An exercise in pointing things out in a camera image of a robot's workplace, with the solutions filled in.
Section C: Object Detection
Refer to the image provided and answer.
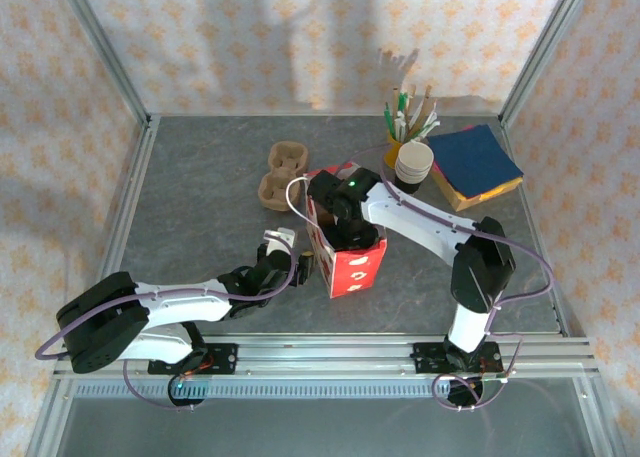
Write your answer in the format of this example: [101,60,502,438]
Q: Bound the aluminium corner post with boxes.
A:
[498,0,596,128]
[52,0,154,128]

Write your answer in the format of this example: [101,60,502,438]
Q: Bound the stack of cardboard cup carriers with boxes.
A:
[256,141,309,213]

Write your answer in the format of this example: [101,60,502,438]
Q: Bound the blue napkin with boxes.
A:
[428,124,525,198]

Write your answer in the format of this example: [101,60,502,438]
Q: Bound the yellow metal bucket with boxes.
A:
[383,130,407,169]

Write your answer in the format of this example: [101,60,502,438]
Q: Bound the brown paper straw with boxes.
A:
[414,84,435,128]
[405,82,419,126]

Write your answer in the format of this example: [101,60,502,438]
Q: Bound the white wrapped straw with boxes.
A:
[412,119,442,142]
[417,104,440,136]

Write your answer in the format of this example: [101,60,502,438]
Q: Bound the aluminium side rail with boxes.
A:
[499,116,586,338]
[79,116,161,339]

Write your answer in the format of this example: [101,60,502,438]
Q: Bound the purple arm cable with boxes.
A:
[333,145,555,412]
[34,231,296,412]

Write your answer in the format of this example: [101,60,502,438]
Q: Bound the stack of paper cups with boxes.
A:
[393,140,434,194]

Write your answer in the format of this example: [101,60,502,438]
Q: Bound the red white paper bag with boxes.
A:
[285,159,389,301]

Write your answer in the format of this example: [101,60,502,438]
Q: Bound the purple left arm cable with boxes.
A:
[34,231,296,412]

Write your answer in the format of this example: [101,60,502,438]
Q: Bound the grey slotted cable duct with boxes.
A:
[172,378,484,402]

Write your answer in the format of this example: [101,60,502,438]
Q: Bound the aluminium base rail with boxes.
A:
[52,332,600,380]

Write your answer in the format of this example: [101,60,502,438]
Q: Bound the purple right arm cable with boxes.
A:
[333,145,555,412]

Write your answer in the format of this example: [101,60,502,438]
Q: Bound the aluminium frame leg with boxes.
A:
[573,376,619,457]
[27,378,76,457]

